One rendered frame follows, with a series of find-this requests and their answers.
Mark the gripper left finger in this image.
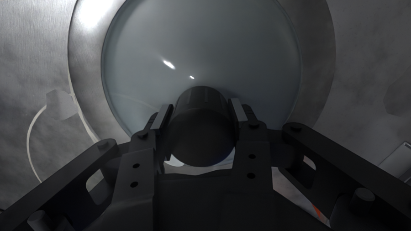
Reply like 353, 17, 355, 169
0, 103, 174, 231

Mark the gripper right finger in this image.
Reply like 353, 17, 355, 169
228, 97, 411, 231

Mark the black lid knob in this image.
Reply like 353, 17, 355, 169
166, 85, 239, 168

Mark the glass lid dome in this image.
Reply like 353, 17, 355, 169
100, 0, 303, 168

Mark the round steel pan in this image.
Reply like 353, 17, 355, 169
67, 0, 337, 146

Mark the orange strip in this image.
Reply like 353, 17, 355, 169
311, 203, 324, 220

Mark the grey plug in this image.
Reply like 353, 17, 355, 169
45, 89, 79, 121

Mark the grey metal tray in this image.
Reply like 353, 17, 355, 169
378, 141, 411, 184

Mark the white cable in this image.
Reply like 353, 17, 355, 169
26, 73, 101, 184

